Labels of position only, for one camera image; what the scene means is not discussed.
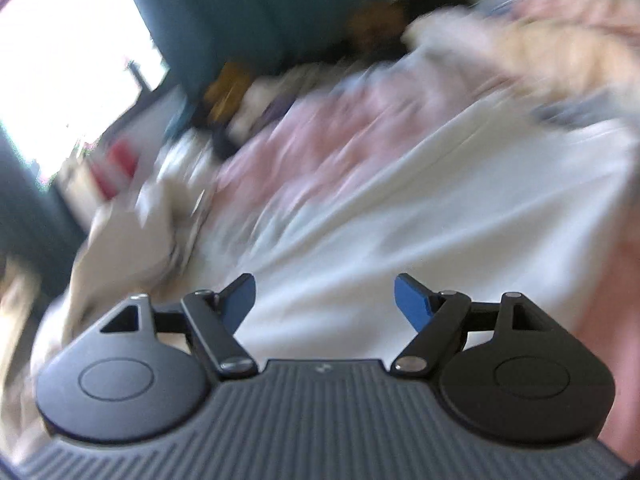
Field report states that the red cloth on stand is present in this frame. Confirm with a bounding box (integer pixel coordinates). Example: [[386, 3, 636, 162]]
[[89, 139, 140, 200]]

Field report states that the black chair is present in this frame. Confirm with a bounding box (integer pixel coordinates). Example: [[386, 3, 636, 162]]
[[395, 0, 472, 22]]

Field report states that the white zip-up jacket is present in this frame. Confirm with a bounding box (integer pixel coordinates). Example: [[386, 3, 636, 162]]
[[29, 104, 640, 461]]

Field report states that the brown paper bag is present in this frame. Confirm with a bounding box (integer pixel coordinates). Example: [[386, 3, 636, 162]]
[[347, 2, 407, 53]]

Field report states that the yellow garment on pile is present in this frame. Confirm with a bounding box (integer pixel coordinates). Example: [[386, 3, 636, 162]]
[[203, 62, 253, 122]]

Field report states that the left blue curtain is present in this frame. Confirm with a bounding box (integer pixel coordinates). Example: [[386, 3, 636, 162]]
[[1, 133, 86, 299]]

